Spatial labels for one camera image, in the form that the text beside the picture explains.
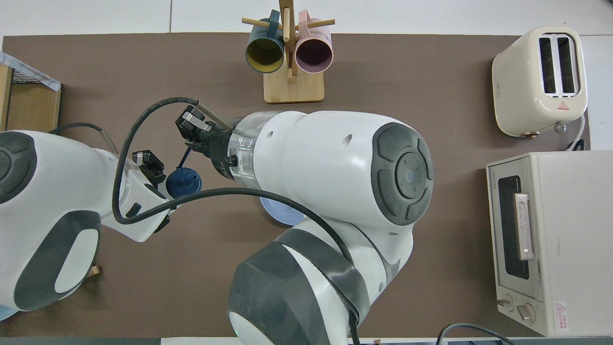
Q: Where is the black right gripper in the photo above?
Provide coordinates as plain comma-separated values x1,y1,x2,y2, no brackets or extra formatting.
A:
132,106,237,234

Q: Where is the white bottle with blue cap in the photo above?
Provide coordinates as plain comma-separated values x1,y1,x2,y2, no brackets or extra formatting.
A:
166,146,203,198

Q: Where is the blue round plate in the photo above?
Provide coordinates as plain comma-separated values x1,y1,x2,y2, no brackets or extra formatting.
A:
259,195,308,227

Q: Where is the wooden mug rack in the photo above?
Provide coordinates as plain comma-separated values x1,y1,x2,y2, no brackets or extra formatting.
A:
241,0,336,104

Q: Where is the teal mug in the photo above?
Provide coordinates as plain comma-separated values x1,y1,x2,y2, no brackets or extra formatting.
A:
245,10,285,74

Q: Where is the wooden shelf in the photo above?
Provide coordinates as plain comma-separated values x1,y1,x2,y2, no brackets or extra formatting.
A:
0,65,62,133

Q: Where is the pink mug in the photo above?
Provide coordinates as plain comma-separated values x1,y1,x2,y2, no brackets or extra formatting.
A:
295,11,334,74

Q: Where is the brown table mat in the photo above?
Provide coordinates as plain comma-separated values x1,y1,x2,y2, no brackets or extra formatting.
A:
0,33,592,338

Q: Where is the cream two-slot toaster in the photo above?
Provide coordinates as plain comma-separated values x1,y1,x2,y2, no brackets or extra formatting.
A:
492,26,588,139

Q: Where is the white toaster oven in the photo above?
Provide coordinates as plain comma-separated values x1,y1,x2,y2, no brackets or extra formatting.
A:
486,151,613,337

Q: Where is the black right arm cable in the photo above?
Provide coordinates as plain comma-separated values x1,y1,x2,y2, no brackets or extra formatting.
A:
112,97,361,345

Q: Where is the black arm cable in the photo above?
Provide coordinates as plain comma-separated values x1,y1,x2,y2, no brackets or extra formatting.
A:
48,122,119,155
112,97,361,345

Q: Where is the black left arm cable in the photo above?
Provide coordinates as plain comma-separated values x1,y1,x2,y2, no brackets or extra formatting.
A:
48,122,119,155

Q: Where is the black wire basket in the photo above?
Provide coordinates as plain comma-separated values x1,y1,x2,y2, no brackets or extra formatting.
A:
10,68,48,87

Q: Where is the white toaster cord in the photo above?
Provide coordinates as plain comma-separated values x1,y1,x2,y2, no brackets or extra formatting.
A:
567,114,588,152

